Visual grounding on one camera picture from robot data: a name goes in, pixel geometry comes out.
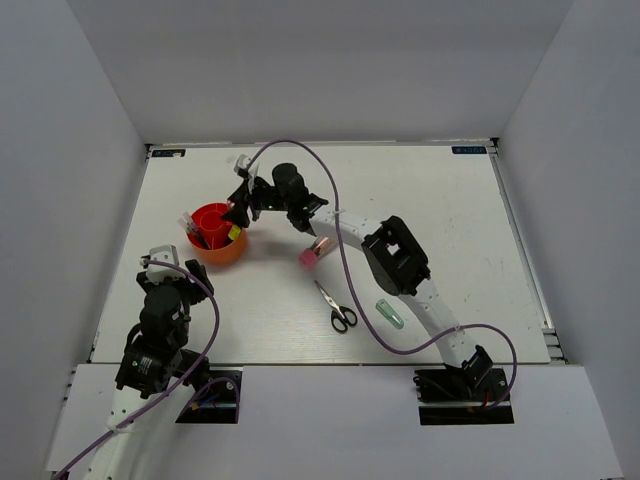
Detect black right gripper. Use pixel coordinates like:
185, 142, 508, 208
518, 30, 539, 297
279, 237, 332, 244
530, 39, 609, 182
221, 175, 292, 229

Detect yellow cap black highlighter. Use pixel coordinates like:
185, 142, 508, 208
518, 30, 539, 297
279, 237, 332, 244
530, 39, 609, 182
228, 225, 243, 242

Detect black handled scissors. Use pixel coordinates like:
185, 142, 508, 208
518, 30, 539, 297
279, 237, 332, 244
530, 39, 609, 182
314, 280, 358, 334

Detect green correction tape case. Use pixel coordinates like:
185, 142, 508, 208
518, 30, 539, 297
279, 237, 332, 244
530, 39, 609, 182
375, 299, 405, 330

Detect blue gel pen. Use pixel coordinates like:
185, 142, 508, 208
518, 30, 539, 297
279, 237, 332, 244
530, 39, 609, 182
182, 212, 211, 250

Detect green gel pen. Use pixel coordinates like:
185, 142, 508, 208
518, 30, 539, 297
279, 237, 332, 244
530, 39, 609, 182
178, 214, 210, 250

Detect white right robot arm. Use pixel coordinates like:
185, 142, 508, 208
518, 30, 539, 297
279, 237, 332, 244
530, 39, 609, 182
223, 155, 493, 399

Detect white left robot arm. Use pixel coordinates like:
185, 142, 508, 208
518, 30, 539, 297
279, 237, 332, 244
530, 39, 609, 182
53, 254, 220, 479

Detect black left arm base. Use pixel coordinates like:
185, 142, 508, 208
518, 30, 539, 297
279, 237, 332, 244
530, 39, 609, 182
176, 367, 244, 425

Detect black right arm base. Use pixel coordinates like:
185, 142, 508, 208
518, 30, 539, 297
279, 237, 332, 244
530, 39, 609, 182
413, 368, 515, 426

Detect orange round pen holder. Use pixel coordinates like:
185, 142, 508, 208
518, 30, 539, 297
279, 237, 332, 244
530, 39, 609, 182
187, 203, 248, 266

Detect pink cylindrical pencil case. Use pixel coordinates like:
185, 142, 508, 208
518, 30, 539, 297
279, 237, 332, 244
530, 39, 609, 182
298, 236, 335, 270

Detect left corner label sticker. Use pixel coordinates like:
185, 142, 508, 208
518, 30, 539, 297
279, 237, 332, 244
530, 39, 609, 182
151, 149, 186, 158

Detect corner label sticker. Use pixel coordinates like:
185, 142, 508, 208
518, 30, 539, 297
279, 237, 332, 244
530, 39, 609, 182
451, 145, 487, 155
151, 149, 186, 158

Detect right corner label sticker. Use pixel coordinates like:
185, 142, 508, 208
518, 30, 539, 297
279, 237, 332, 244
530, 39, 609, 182
451, 145, 487, 155

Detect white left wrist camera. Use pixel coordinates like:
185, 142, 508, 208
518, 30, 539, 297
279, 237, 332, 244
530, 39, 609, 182
140, 244, 184, 285

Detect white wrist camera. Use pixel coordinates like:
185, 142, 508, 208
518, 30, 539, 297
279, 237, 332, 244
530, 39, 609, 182
234, 154, 259, 192
140, 244, 184, 285

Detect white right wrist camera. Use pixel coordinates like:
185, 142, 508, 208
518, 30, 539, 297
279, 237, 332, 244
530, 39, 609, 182
234, 154, 259, 192

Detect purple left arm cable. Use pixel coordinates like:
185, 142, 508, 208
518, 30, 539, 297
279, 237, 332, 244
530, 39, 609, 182
52, 258, 241, 480

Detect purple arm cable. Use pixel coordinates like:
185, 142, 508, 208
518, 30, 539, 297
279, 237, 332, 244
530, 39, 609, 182
52, 258, 241, 480
247, 138, 519, 414

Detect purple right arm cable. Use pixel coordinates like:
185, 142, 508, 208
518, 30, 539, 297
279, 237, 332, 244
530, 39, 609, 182
247, 138, 519, 414

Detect aluminium table edge rail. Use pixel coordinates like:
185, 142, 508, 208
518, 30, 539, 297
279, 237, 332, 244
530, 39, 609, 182
489, 137, 568, 365

